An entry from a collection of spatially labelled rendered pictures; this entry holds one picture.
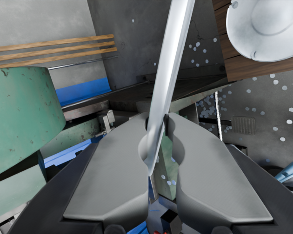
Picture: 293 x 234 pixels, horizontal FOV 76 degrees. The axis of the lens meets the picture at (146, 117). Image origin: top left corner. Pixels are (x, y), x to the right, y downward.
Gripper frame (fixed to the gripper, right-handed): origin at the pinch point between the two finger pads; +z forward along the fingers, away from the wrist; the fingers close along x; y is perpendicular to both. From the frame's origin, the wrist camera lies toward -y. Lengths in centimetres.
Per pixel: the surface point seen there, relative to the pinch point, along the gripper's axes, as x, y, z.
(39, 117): -26.3, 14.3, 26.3
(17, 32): -112, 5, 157
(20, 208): -40, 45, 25
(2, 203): -42, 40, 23
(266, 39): 37, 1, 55
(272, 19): 37, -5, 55
